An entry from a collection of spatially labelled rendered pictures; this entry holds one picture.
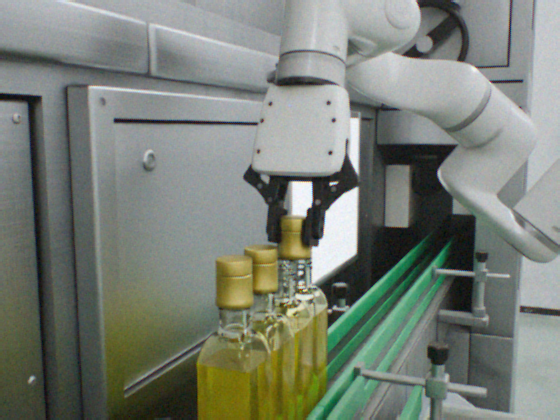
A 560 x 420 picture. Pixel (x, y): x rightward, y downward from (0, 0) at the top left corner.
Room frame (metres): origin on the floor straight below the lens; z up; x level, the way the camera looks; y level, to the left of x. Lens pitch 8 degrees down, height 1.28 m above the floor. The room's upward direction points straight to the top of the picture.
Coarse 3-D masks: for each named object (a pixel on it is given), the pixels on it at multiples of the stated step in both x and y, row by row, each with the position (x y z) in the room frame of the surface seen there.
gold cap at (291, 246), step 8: (288, 216) 0.65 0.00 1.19; (296, 216) 0.65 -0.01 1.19; (304, 216) 0.65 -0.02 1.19; (280, 224) 0.64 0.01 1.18; (288, 224) 0.63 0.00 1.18; (296, 224) 0.63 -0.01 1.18; (304, 224) 0.63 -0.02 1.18; (280, 232) 0.64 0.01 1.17; (288, 232) 0.63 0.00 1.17; (296, 232) 0.63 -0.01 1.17; (304, 232) 0.63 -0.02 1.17; (280, 240) 0.64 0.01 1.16; (288, 240) 0.63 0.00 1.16; (296, 240) 0.63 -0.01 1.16; (280, 248) 0.64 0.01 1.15; (288, 248) 0.63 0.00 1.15; (296, 248) 0.63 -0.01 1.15; (304, 248) 0.63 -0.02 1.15; (280, 256) 0.64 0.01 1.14; (288, 256) 0.63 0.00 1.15; (296, 256) 0.63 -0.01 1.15; (304, 256) 0.63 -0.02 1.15
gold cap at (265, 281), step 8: (248, 248) 0.59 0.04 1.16; (256, 248) 0.59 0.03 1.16; (264, 248) 0.59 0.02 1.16; (272, 248) 0.59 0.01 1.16; (248, 256) 0.58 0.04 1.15; (256, 256) 0.58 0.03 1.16; (264, 256) 0.58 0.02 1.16; (272, 256) 0.58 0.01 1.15; (256, 264) 0.58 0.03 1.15; (264, 264) 0.58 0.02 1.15; (272, 264) 0.58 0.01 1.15; (256, 272) 0.58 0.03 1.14; (264, 272) 0.58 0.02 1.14; (272, 272) 0.58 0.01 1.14; (256, 280) 0.58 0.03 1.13; (264, 280) 0.58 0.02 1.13; (272, 280) 0.58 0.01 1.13; (256, 288) 0.58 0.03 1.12; (264, 288) 0.58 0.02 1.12; (272, 288) 0.58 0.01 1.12
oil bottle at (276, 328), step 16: (256, 320) 0.58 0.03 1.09; (272, 320) 0.58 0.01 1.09; (288, 320) 0.60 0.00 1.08; (272, 336) 0.57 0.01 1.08; (288, 336) 0.59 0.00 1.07; (272, 352) 0.56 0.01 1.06; (288, 352) 0.59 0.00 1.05; (272, 368) 0.56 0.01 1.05; (288, 368) 0.59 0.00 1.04; (272, 384) 0.56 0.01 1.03; (288, 384) 0.59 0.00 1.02; (272, 400) 0.56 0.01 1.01; (288, 400) 0.59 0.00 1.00; (272, 416) 0.56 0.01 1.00; (288, 416) 0.59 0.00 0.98
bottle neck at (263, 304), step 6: (258, 294) 0.58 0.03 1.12; (264, 294) 0.58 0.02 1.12; (270, 294) 0.58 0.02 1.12; (258, 300) 0.58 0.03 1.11; (264, 300) 0.58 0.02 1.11; (270, 300) 0.59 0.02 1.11; (252, 306) 0.58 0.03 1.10; (258, 306) 0.58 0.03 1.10; (264, 306) 0.58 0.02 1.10; (270, 306) 0.59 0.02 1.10; (252, 312) 0.58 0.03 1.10; (258, 312) 0.58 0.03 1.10; (264, 312) 0.58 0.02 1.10; (270, 312) 0.59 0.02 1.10
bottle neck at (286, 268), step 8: (280, 264) 0.64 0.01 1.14; (288, 264) 0.64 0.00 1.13; (280, 272) 0.64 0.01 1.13; (288, 272) 0.64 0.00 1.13; (280, 280) 0.64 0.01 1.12; (288, 280) 0.64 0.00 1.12; (280, 288) 0.64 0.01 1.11; (288, 288) 0.64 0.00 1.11; (280, 296) 0.64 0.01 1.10; (288, 296) 0.64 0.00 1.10
